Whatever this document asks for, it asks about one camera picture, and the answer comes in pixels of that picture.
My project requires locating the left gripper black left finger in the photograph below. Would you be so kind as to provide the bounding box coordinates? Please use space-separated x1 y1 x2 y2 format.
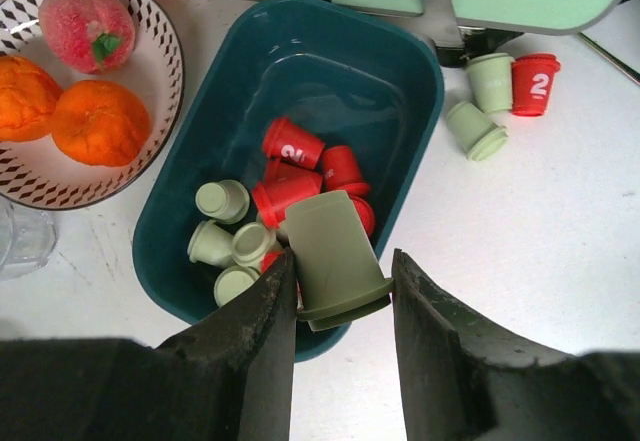
1 252 297 440

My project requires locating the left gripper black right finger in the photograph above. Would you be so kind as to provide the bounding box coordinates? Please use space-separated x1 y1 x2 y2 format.
392 250 639 440

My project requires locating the green capsule cluster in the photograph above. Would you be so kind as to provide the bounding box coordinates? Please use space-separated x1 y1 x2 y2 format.
213 266 259 307
285 191 394 332
231 222 282 271

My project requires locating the red capsule cluster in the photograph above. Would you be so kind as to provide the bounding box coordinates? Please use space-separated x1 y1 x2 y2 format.
350 196 376 237
251 174 322 228
260 250 283 273
263 158 303 183

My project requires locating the teal storage basket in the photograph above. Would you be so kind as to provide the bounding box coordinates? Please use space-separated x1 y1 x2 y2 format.
131 0 446 363

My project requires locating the green capsule cluster top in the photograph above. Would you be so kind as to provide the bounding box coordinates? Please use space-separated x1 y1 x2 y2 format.
231 222 282 271

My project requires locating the red capsule cluster bottom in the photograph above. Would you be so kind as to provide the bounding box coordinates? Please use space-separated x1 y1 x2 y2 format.
350 196 376 237

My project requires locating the green capsule beside board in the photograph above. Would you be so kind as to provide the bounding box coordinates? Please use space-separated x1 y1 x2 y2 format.
446 101 508 162

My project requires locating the clear glass cup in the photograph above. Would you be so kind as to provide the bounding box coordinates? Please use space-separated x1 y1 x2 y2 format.
1 198 58 281

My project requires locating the glass fruit plate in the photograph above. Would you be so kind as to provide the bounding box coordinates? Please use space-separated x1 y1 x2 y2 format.
1 0 185 211

